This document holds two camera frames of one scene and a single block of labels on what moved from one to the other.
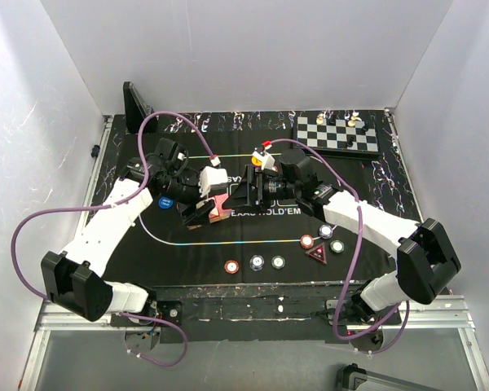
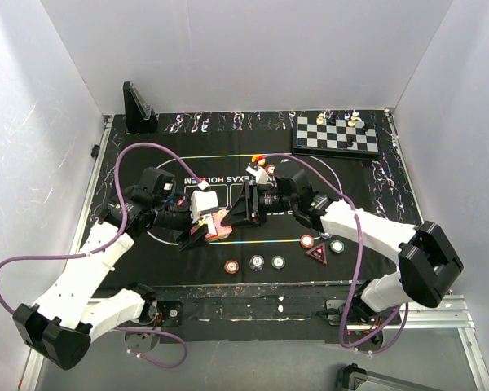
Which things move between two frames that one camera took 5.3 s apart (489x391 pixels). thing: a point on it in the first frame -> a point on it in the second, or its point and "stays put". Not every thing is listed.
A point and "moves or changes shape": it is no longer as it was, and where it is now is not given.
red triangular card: x=319 y=253 stays put
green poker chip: x=337 y=246 stays put
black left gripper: x=191 y=213 -> x=185 y=239
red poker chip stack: x=231 y=266 stays put
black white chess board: x=337 y=135 stays put
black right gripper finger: x=242 y=196 -> x=240 y=214
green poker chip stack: x=278 y=262 stays put
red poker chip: x=306 y=241 stays put
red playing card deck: x=218 y=213 moves or changes shape
